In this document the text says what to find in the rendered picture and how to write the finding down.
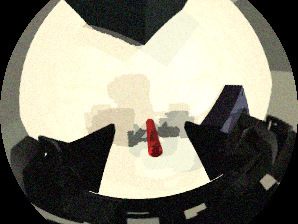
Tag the red peg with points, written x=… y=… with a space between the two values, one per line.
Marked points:
x=154 y=146

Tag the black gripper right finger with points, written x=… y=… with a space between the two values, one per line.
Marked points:
x=214 y=148

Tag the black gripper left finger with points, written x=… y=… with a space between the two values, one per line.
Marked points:
x=86 y=156

